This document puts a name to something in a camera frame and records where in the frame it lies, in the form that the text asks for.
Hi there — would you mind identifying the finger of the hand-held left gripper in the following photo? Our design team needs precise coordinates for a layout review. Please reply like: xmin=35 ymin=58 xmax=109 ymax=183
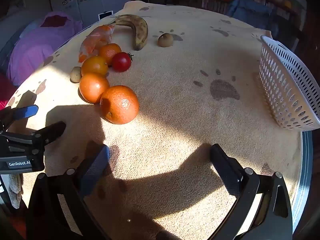
xmin=0 ymin=104 xmax=39 ymax=131
xmin=30 ymin=121 xmax=67 ymax=147

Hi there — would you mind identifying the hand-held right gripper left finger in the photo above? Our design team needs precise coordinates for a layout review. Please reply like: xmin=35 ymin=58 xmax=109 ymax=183
xmin=26 ymin=144 xmax=112 ymax=240

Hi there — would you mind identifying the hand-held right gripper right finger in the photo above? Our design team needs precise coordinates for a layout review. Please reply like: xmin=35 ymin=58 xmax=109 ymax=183
xmin=209 ymin=144 xmax=293 ymax=240

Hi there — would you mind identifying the large orange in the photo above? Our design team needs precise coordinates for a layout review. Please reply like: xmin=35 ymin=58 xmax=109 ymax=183
xmin=100 ymin=85 xmax=140 ymax=125

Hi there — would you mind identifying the yellowish orange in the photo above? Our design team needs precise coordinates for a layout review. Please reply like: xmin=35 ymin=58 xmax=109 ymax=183
xmin=80 ymin=56 xmax=109 ymax=77

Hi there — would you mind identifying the white plastic basket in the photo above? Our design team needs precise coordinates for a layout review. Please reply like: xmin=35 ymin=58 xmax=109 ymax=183
xmin=259 ymin=35 xmax=320 ymax=132

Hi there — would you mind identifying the orange printed plastic bag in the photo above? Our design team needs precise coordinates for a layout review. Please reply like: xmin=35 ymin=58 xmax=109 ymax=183
xmin=78 ymin=25 xmax=115 ymax=63

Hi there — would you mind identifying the brown kiwi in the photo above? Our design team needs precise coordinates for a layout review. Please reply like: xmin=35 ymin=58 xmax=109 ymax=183
xmin=157 ymin=33 xmax=174 ymax=48

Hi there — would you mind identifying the magenta bedding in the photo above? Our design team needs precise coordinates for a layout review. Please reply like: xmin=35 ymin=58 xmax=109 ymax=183
xmin=0 ymin=74 xmax=18 ymax=110

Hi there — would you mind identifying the small pale kiwi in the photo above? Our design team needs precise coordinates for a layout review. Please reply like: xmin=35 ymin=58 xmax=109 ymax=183
xmin=70 ymin=66 xmax=82 ymax=83

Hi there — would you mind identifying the pink bedding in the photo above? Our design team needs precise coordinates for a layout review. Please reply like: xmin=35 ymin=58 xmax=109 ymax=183
xmin=6 ymin=11 xmax=83 ymax=87

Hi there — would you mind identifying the green table mat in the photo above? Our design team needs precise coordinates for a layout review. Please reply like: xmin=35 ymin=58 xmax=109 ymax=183
xmin=291 ymin=130 xmax=314 ymax=230

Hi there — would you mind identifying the yellow paw print blanket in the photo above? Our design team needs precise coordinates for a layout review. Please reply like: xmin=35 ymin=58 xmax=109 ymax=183
xmin=5 ymin=1 xmax=304 ymax=240

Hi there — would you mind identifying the red cloth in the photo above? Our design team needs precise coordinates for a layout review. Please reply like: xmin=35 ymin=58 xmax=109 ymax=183
xmin=40 ymin=15 xmax=69 ymax=28

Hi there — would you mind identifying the red tomato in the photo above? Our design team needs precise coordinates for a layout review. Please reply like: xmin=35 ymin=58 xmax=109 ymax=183
xmin=111 ymin=52 xmax=134 ymax=72

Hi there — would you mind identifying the white wardrobe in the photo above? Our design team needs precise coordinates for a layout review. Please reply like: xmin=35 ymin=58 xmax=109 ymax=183
xmin=47 ymin=0 xmax=133 ymax=28

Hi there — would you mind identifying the white tablet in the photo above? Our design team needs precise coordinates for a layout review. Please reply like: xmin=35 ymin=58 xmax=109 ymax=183
xmin=98 ymin=10 xmax=115 ymax=20

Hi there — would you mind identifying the spotted banana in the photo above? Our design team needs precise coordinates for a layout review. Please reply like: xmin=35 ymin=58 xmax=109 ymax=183
xmin=107 ymin=14 xmax=149 ymax=51

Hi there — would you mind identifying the blue checked cloth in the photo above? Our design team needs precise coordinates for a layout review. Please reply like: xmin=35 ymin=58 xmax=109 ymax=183
xmin=226 ymin=0 xmax=280 ymax=38

